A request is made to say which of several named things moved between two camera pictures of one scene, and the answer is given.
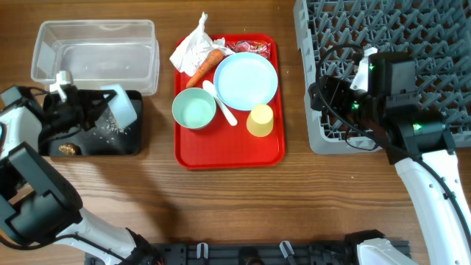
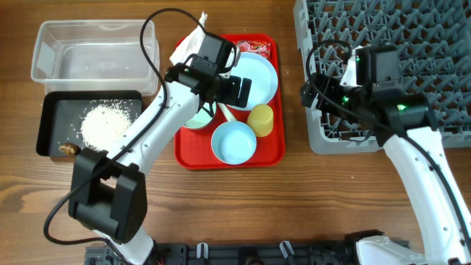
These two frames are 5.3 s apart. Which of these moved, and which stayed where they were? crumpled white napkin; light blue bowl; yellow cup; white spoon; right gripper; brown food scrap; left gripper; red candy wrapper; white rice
Moved: light blue bowl; white rice; left gripper
Stayed: brown food scrap; red candy wrapper; white spoon; yellow cup; right gripper; crumpled white napkin
